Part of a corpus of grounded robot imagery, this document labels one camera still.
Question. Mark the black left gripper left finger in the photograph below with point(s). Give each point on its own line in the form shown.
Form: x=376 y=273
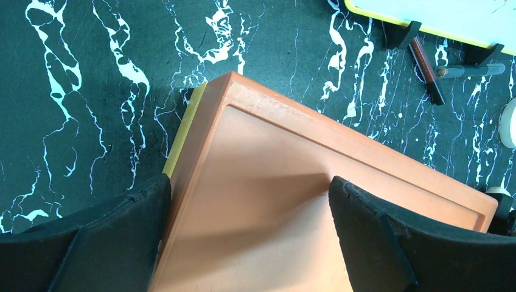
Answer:
x=112 y=246

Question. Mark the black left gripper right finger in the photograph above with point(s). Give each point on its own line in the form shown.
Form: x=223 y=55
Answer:
x=386 y=247

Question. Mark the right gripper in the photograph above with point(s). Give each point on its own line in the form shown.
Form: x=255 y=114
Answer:
x=503 y=222

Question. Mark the orange drawer organizer box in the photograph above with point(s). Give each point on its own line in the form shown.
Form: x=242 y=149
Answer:
x=250 y=171

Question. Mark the green silver makeup pen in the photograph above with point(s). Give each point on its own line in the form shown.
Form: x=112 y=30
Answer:
x=469 y=71

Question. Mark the dark red lip gloss tube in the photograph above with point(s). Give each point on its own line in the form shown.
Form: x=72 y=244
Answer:
x=428 y=74

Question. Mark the large round beige puff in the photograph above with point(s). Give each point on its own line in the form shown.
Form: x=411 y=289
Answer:
x=507 y=125

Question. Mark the yellow-framed whiteboard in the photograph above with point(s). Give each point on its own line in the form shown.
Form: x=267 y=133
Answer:
x=482 y=24

